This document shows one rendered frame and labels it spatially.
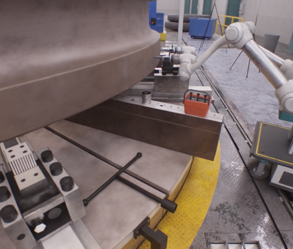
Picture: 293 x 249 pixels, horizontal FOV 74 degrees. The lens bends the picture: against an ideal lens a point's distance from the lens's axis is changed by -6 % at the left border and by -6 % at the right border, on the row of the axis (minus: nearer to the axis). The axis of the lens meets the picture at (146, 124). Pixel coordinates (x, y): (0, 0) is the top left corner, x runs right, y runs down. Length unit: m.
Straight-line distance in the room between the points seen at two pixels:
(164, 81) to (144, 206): 1.64
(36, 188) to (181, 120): 1.12
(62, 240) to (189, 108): 1.18
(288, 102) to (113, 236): 1.35
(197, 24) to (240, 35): 9.64
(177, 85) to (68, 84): 1.68
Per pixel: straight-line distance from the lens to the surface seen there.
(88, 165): 1.74
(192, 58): 2.00
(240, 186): 2.12
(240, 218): 1.88
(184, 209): 1.80
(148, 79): 2.74
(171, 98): 2.72
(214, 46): 1.87
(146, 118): 1.77
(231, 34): 1.57
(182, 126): 1.68
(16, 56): 1.24
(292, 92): 1.58
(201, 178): 2.07
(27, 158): 1.10
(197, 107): 1.58
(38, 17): 1.28
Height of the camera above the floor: 1.43
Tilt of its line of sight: 31 degrees down
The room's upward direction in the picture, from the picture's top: straight up
